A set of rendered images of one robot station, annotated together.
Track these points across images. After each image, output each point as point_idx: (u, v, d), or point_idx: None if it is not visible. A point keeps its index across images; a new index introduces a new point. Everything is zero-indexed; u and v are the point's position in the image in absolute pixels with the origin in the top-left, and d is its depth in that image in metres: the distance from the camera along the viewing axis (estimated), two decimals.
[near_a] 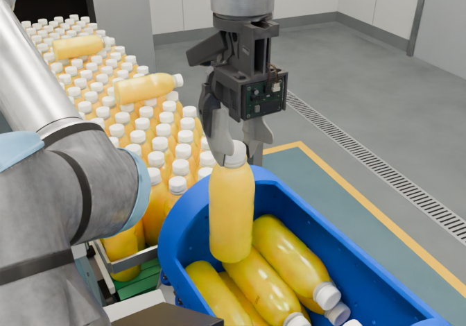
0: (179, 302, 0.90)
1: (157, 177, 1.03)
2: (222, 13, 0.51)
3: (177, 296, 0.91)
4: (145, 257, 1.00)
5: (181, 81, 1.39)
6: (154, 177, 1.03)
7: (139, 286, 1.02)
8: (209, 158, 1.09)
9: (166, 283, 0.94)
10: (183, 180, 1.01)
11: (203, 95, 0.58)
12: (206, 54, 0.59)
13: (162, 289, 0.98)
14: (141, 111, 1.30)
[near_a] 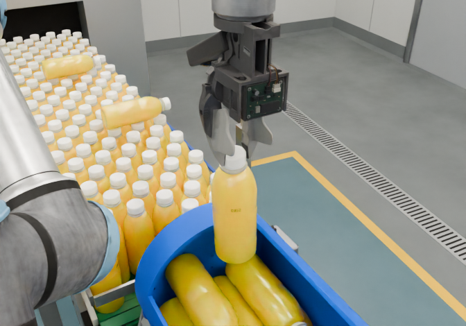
0: None
1: (141, 209, 1.03)
2: (223, 14, 0.51)
3: None
4: (127, 290, 1.00)
5: (169, 105, 1.39)
6: (138, 209, 1.03)
7: (122, 318, 1.02)
8: (193, 188, 1.09)
9: None
10: (240, 151, 0.66)
11: (204, 96, 0.58)
12: (206, 54, 0.59)
13: (145, 322, 0.98)
14: (128, 136, 1.30)
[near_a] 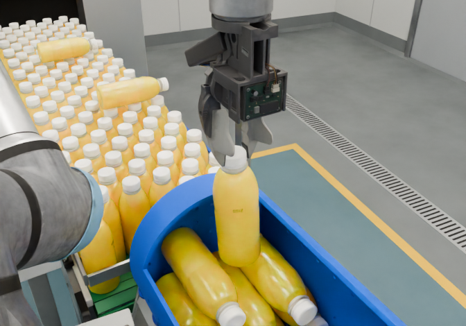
0: None
1: (136, 185, 1.00)
2: (220, 14, 0.51)
3: (153, 314, 0.87)
4: (123, 269, 0.97)
5: (166, 84, 1.35)
6: (134, 186, 0.99)
7: (117, 298, 0.98)
8: (191, 166, 1.05)
9: (143, 297, 0.91)
10: (240, 150, 0.66)
11: (202, 96, 0.58)
12: (205, 55, 0.59)
13: (141, 302, 0.94)
14: (125, 116, 1.27)
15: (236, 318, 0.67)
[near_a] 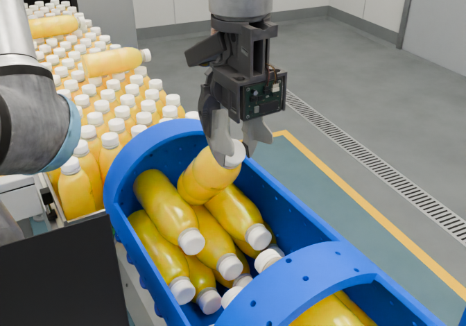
0: (130, 257, 0.93)
1: (115, 140, 1.06)
2: (220, 14, 0.51)
3: (127, 254, 0.94)
4: None
5: (149, 55, 1.42)
6: (112, 141, 1.06)
7: None
8: None
9: (119, 240, 0.97)
10: (241, 151, 0.66)
11: (202, 96, 0.58)
12: (204, 55, 0.59)
13: (118, 247, 1.01)
14: (108, 83, 1.33)
15: (195, 241, 0.73)
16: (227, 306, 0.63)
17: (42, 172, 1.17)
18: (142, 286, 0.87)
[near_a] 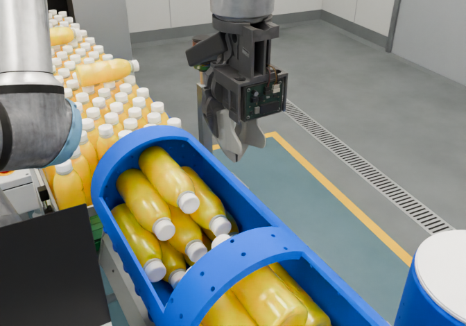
0: None
1: None
2: (221, 14, 0.51)
3: (113, 244, 1.08)
4: (91, 211, 1.17)
5: (137, 66, 1.56)
6: None
7: None
8: None
9: (107, 232, 1.11)
10: (196, 205, 0.89)
11: (204, 99, 0.59)
12: (206, 55, 0.59)
13: (105, 238, 1.15)
14: (100, 91, 1.47)
15: (166, 228, 0.88)
16: None
17: (39, 172, 1.31)
18: (125, 270, 1.01)
